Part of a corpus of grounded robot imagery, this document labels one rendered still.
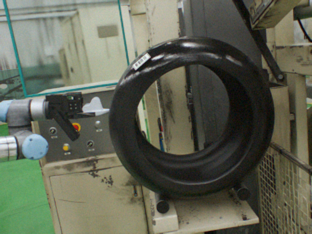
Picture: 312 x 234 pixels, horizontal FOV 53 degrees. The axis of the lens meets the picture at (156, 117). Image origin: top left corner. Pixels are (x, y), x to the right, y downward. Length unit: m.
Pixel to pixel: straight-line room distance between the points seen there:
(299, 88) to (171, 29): 0.60
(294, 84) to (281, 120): 0.16
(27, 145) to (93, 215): 0.93
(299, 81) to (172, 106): 0.54
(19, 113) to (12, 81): 8.95
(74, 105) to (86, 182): 0.75
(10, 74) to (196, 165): 9.01
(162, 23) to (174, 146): 0.53
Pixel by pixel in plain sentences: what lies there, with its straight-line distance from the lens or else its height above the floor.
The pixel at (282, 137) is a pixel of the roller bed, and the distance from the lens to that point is 1.46.
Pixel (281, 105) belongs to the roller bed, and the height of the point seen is 1.12.
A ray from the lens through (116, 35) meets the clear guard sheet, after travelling 1.63.
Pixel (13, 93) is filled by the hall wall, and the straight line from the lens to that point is 10.08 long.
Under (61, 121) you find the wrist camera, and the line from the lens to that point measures 1.11.
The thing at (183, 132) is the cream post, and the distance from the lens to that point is 1.40.
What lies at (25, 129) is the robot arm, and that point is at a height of 1.22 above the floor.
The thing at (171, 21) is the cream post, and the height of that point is 1.52.
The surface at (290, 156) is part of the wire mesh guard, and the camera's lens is 1.19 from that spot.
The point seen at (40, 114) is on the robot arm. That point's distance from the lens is 1.11.
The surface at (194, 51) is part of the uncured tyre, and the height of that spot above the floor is 1.40.
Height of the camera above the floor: 1.43
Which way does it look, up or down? 12 degrees down
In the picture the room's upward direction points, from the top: 8 degrees counter-clockwise
